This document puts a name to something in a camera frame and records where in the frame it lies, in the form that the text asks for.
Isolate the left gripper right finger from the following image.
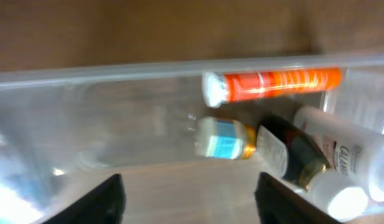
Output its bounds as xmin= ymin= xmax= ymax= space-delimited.
xmin=254 ymin=172 xmax=340 ymax=224

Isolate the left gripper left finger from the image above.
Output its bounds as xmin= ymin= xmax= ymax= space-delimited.
xmin=44 ymin=174 xmax=126 ymax=224

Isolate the dark bottle white cap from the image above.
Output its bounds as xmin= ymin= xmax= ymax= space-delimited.
xmin=256 ymin=116 xmax=368 ymax=222

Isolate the small blue-labelled gold-cap bottle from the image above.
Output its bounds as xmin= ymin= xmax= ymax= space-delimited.
xmin=195 ymin=117 xmax=256 ymax=160

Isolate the white squeeze bottle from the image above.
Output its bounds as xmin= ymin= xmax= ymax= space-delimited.
xmin=293 ymin=106 xmax=384 ymax=202

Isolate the orange tablet tube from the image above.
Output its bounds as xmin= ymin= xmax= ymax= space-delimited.
xmin=202 ymin=68 xmax=343 ymax=108

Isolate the clear plastic container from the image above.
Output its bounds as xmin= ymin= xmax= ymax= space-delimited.
xmin=0 ymin=55 xmax=384 ymax=223

